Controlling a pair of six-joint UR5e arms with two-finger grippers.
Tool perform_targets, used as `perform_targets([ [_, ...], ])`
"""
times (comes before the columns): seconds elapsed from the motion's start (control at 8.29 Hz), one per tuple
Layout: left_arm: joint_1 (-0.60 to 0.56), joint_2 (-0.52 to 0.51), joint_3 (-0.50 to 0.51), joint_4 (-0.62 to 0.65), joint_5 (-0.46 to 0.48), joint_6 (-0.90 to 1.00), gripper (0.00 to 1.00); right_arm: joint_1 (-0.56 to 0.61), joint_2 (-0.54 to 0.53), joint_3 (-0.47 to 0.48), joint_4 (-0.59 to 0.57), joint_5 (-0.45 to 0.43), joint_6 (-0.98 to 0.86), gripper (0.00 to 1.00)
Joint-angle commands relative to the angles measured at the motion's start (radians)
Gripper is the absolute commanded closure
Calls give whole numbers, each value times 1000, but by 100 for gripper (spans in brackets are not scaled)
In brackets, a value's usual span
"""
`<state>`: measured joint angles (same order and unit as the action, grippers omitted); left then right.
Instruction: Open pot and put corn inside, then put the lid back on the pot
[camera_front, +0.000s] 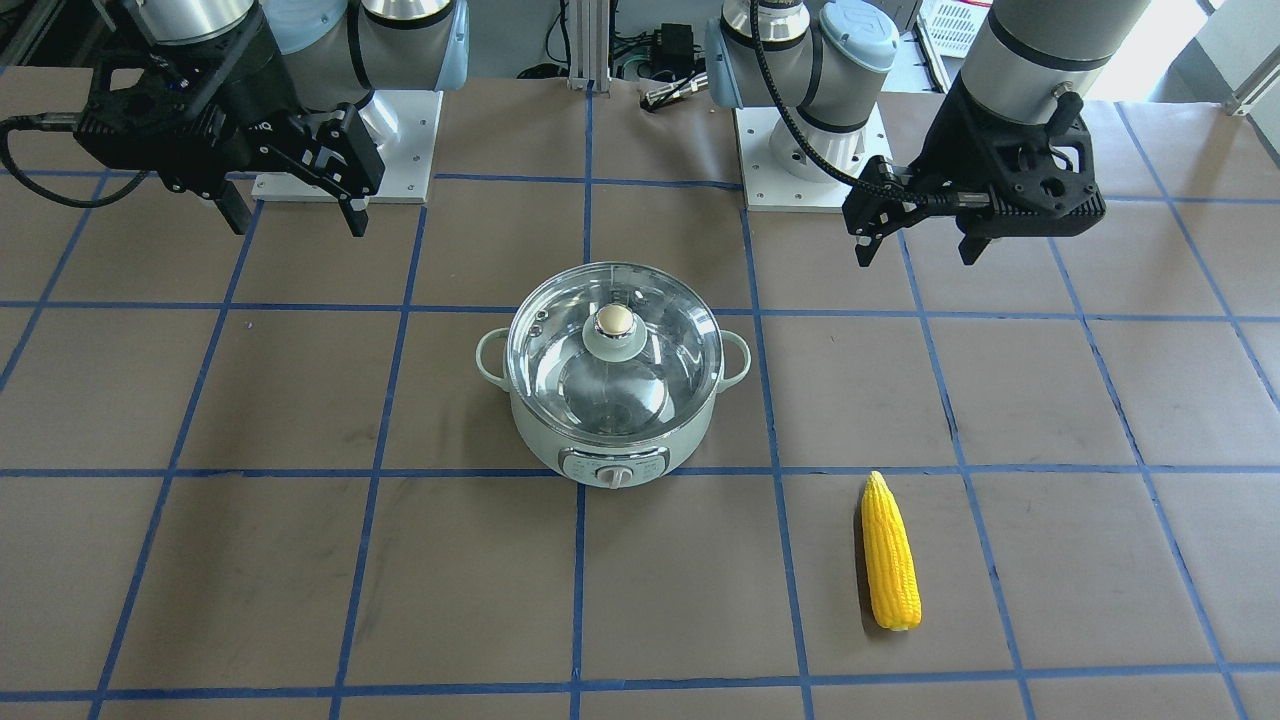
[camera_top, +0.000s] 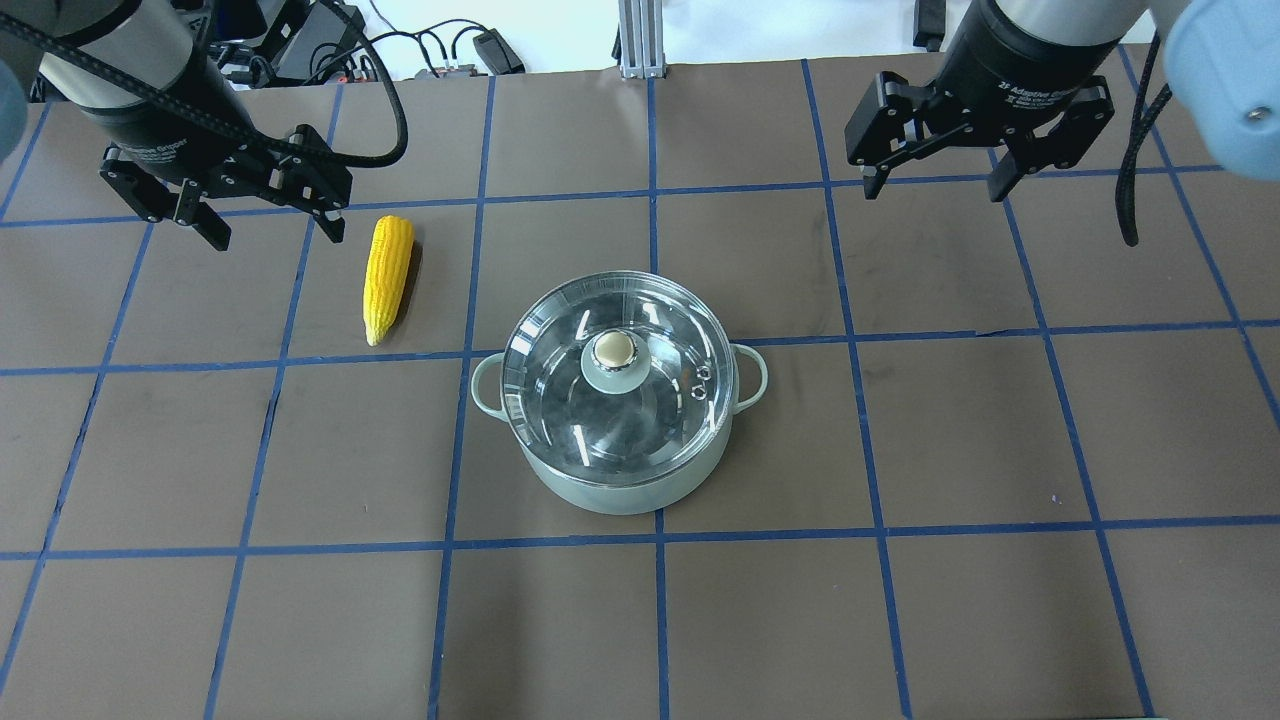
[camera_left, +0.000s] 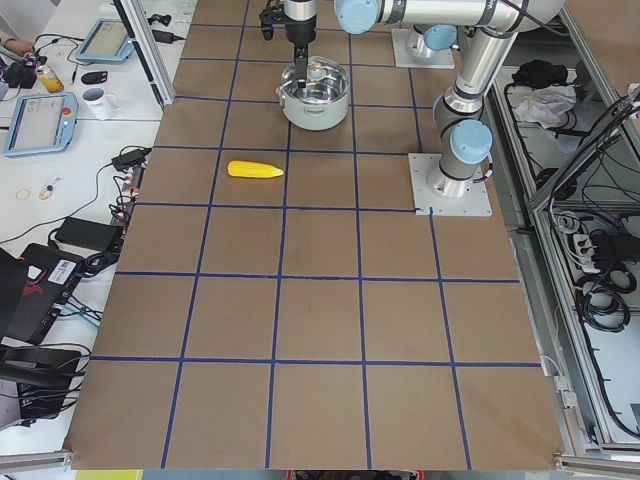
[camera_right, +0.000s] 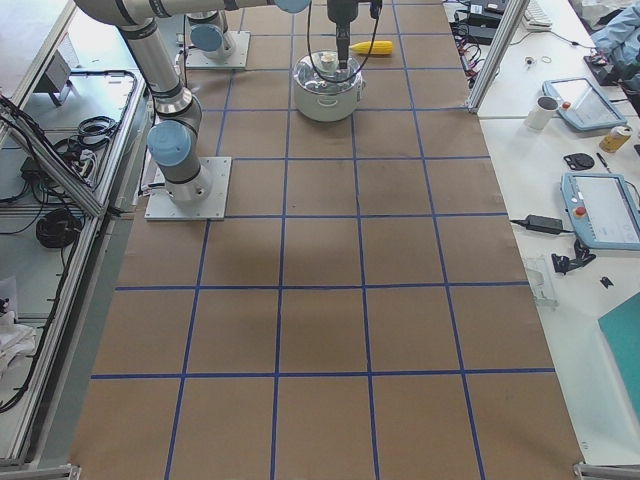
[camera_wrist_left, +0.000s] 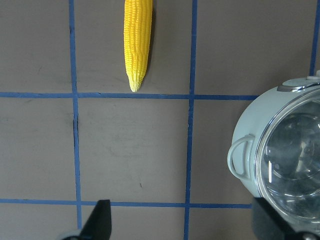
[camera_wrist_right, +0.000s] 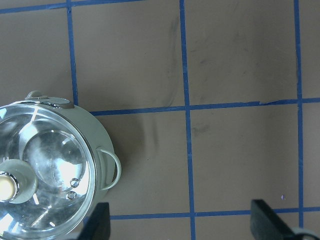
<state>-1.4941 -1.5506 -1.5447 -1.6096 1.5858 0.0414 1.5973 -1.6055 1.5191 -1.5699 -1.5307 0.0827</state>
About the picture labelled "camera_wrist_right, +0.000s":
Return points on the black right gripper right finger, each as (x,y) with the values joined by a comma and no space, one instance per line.
(265,224)

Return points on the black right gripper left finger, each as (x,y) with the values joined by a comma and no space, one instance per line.
(98,227)

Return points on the white toy cooking pot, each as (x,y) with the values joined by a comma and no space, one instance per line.
(107,168)

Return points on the clear pot lid with knob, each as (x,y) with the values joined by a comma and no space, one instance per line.
(46,176)

